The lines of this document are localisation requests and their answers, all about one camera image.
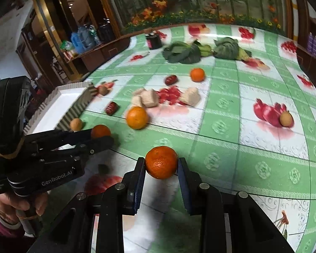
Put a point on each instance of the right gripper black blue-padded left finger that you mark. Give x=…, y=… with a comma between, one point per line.
x=118, y=200

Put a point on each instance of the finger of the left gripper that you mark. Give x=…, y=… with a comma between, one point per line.
x=50, y=140
x=78, y=153

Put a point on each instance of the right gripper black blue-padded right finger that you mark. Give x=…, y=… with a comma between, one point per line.
x=204, y=200

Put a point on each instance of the brown longan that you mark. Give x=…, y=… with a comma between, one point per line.
x=102, y=90
x=76, y=124
x=286, y=119

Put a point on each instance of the small mandarin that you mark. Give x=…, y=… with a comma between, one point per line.
x=100, y=131

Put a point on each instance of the mandarin orange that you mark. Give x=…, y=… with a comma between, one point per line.
x=161, y=162
x=197, y=75

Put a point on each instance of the red jujube date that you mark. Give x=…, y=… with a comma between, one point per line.
x=111, y=108
x=170, y=80

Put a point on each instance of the large orange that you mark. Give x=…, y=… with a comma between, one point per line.
x=137, y=118

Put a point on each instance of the beige sugarcane chunk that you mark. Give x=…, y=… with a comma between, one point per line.
x=136, y=101
x=149, y=98
x=190, y=97

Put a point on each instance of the person's left hand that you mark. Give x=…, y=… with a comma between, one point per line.
x=10, y=203

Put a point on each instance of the white tray striped rim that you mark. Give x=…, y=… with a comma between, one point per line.
x=65, y=103

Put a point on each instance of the brown longan by tray corner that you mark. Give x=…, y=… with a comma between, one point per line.
x=102, y=90

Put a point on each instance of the wooden sideboard cabinet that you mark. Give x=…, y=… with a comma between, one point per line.
x=94, y=58

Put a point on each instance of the blue water jug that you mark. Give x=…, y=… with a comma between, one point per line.
x=77, y=43

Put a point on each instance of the grey-blue thermos jug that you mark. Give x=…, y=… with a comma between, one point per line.
x=86, y=38

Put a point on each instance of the black cylindrical container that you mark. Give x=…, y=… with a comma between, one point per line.
x=153, y=41

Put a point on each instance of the green leafy vegetable left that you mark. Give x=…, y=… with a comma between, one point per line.
x=186, y=53

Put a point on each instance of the green leafy vegetable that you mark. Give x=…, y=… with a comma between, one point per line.
x=228, y=48
x=186, y=53

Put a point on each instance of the green leafy vegetable right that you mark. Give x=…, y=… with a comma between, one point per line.
x=228, y=48

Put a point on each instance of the purple bottles on shelf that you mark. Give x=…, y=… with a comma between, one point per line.
x=311, y=44

